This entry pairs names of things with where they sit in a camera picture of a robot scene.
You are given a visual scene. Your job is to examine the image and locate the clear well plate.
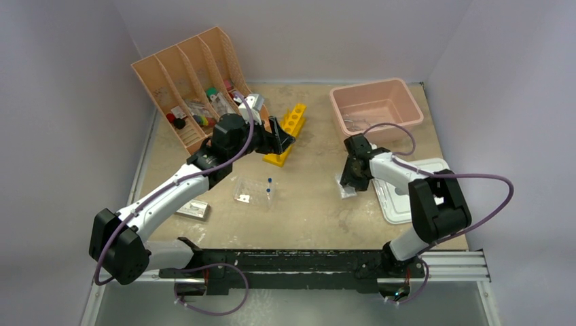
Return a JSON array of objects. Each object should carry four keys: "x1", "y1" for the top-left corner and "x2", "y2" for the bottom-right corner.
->
[{"x1": 233, "y1": 177, "x2": 276, "y2": 209}]

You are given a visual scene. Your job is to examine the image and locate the green capped tube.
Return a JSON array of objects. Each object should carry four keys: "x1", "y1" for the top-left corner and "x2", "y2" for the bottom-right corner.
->
[{"x1": 205, "y1": 88, "x2": 219, "y2": 101}]

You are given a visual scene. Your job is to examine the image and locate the black rubber stopper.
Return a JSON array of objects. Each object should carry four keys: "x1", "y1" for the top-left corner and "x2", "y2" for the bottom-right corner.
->
[{"x1": 173, "y1": 118, "x2": 186, "y2": 130}]

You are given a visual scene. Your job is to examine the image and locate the pink plastic bin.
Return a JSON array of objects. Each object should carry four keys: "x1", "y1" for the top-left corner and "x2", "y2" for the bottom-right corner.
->
[{"x1": 329, "y1": 78, "x2": 424, "y2": 142}]

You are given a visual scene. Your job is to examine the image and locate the white packet pouch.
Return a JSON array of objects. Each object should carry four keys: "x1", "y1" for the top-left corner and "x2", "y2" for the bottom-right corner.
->
[{"x1": 334, "y1": 174, "x2": 357, "y2": 199}]

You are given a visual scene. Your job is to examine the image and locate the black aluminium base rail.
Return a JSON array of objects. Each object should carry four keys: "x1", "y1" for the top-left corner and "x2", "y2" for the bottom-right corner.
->
[{"x1": 92, "y1": 248, "x2": 491, "y2": 298}]

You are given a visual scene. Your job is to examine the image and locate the yellow test tube rack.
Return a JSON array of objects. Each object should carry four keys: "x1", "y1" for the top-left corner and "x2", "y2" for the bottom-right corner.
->
[{"x1": 262, "y1": 103, "x2": 308, "y2": 168}]

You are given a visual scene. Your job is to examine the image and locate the peach plastic file organizer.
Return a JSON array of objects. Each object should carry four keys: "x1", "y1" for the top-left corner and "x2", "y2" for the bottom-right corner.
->
[{"x1": 131, "y1": 26, "x2": 251, "y2": 153}]

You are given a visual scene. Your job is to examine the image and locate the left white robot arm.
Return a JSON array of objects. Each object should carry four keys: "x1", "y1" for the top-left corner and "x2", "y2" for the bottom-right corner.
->
[{"x1": 89, "y1": 113, "x2": 295, "y2": 285}]

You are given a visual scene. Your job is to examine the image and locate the metal crucible tongs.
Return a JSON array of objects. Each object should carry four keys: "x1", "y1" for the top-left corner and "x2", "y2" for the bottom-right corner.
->
[{"x1": 342, "y1": 116, "x2": 372, "y2": 132}]

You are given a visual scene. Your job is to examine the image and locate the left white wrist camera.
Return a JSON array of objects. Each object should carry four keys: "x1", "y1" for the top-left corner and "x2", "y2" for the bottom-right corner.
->
[{"x1": 233, "y1": 92, "x2": 264, "y2": 125}]

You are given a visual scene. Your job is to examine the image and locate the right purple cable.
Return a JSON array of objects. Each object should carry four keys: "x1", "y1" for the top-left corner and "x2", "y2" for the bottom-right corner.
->
[{"x1": 362, "y1": 122, "x2": 515, "y2": 307}]

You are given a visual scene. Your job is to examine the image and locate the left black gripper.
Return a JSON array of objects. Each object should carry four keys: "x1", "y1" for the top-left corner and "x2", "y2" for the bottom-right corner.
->
[{"x1": 229, "y1": 115, "x2": 293, "y2": 162}]

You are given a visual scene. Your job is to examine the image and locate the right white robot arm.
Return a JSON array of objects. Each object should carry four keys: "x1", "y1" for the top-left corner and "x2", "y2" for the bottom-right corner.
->
[{"x1": 340, "y1": 134, "x2": 471, "y2": 276}]

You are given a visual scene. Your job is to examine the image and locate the white slide box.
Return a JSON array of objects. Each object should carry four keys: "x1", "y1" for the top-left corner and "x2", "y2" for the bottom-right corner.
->
[{"x1": 175, "y1": 200, "x2": 210, "y2": 221}]

